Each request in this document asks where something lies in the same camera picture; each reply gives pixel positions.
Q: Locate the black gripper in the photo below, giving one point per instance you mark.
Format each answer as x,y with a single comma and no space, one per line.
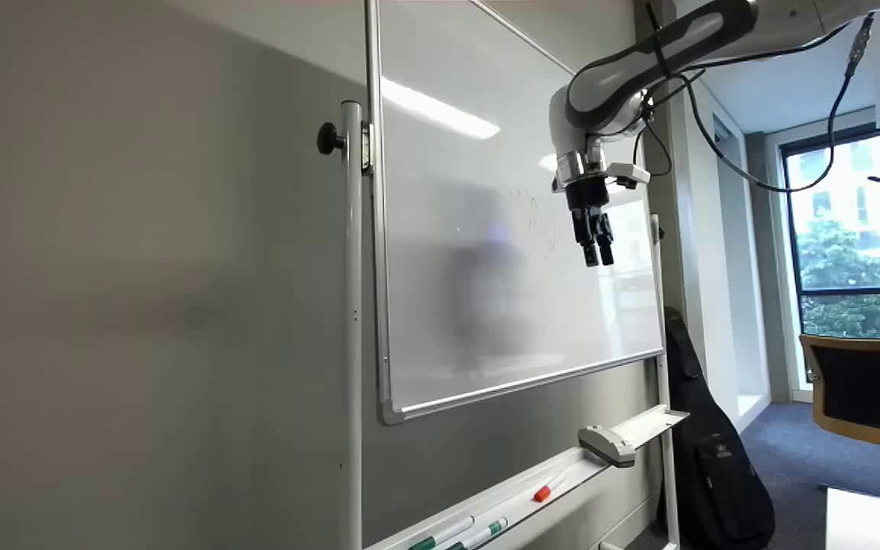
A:
587,188

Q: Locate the grey whiteboard eraser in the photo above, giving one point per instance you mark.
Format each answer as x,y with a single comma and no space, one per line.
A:
605,443

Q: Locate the large whiteboard panel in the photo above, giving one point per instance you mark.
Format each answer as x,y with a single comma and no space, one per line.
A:
501,254

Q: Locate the white marker tray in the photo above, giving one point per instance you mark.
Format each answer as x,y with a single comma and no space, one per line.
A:
563,485

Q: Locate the black soft bag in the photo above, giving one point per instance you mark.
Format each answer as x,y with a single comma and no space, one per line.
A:
718,459

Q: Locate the black framed window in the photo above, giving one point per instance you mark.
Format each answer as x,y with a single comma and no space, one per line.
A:
854,235

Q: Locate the red capped marker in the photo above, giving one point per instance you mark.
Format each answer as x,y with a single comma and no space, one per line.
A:
543,494

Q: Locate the black stand knob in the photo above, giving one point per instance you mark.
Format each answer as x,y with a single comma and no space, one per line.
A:
331,139

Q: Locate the green capped marker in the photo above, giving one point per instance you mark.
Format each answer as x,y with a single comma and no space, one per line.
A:
486,531
441,532

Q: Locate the wooden chair with black back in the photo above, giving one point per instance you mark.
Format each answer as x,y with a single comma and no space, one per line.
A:
868,392

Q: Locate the white table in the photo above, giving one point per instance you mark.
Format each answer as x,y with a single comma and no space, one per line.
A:
873,520

